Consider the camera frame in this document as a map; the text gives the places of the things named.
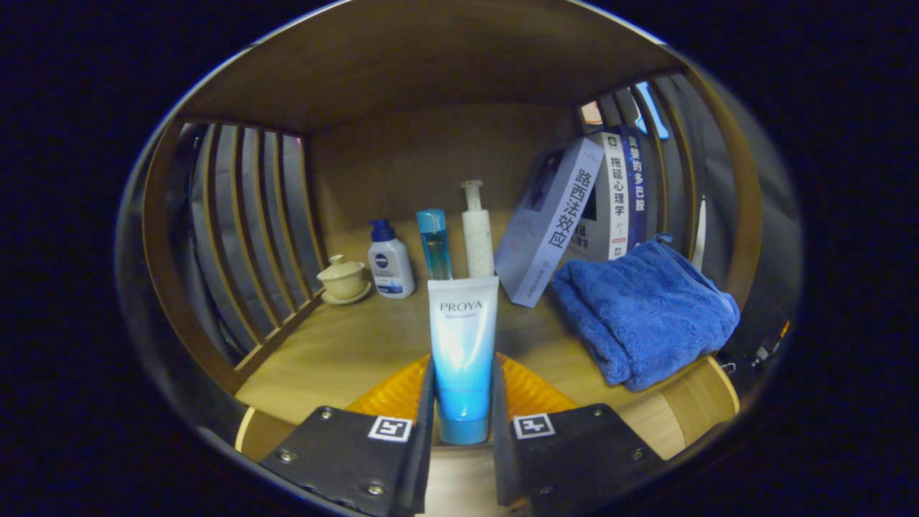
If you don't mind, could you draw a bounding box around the blue towel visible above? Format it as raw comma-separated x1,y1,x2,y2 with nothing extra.
549,233,741,392

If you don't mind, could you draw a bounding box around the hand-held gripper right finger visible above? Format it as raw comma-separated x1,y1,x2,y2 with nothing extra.
490,353,665,514

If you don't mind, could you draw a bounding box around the beige lidded teacup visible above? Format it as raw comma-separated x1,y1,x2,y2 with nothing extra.
317,254,373,306

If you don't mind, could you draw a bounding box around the white and blue tube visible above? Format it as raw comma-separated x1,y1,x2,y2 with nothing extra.
427,276,500,446

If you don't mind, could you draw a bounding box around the dark blue book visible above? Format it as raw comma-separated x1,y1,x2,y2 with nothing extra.
619,126,649,248

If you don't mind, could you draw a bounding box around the white pump bottle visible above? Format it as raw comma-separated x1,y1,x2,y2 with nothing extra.
460,180,495,279

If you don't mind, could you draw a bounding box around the black and orange tool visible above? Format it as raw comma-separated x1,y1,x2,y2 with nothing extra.
718,320,790,381

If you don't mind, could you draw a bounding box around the wooden countertop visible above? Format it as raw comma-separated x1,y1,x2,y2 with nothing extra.
233,215,740,464

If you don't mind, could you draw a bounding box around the clear blue bottle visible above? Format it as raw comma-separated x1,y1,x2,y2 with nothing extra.
416,209,453,281

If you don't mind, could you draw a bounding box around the white spine book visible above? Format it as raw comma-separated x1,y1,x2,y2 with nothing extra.
571,131,630,263

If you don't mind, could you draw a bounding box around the white lotion bottle blue cap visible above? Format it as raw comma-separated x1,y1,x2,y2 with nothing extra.
367,219,416,299

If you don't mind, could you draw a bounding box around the wooden cabinet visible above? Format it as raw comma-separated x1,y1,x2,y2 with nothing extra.
140,0,763,460

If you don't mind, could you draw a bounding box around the lavender book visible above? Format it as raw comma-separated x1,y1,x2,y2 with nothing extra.
494,136,605,308

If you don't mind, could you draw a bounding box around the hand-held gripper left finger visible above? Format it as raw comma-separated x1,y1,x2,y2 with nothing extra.
260,355,437,517

